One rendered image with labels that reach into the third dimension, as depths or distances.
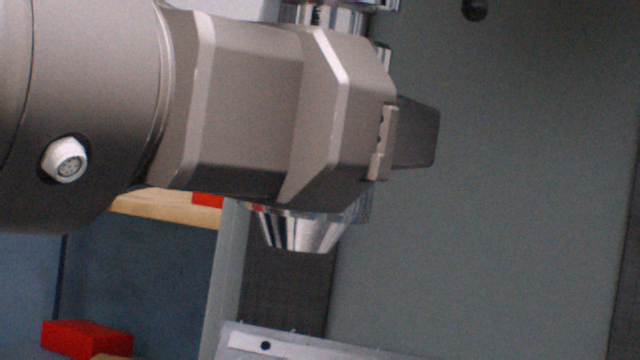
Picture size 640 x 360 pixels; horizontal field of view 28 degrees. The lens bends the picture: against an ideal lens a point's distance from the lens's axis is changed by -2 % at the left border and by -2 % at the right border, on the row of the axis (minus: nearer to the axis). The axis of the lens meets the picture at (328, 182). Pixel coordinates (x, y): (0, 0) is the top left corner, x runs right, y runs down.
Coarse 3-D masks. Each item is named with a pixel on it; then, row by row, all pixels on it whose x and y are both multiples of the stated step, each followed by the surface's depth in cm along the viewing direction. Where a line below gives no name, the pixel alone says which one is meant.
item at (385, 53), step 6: (372, 42) 44; (378, 42) 44; (378, 48) 44; (384, 48) 44; (390, 48) 45; (378, 54) 44; (384, 54) 44; (390, 54) 44; (384, 60) 44; (390, 60) 45; (384, 66) 44; (390, 66) 45; (390, 72) 45
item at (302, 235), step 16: (272, 224) 44; (288, 224) 44; (304, 224) 44; (320, 224) 44; (336, 224) 44; (272, 240) 45; (288, 240) 44; (304, 240) 44; (320, 240) 44; (336, 240) 45
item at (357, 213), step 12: (372, 192) 45; (240, 204) 45; (252, 204) 44; (360, 204) 44; (288, 216) 43; (300, 216) 43; (312, 216) 43; (324, 216) 43; (336, 216) 44; (348, 216) 44; (360, 216) 44
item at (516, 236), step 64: (448, 0) 82; (512, 0) 81; (576, 0) 79; (448, 64) 82; (512, 64) 81; (576, 64) 79; (448, 128) 82; (512, 128) 81; (576, 128) 79; (384, 192) 83; (448, 192) 82; (512, 192) 81; (576, 192) 80; (256, 256) 85; (320, 256) 84; (384, 256) 83; (448, 256) 82; (512, 256) 81; (576, 256) 80; (256, 320) 85; (320, 320) 84; (384, 320) 83; (448, 320) 82; (512, 320) 81; (576, 320) 80
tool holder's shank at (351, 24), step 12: (288, 0) 45; (300, 0) 44; (312, 0) 44; (300, 12) 45; (312, 12) 44; (324, 12) 44; (336, 12) 44; (348, 12) 44; (360, 12) 45; (372, 12) 45; (312, 24) 44; (324, 24) 44; (336, 24) 44; (348, 24) 44; (360, 24) 45; (360, 36) 45
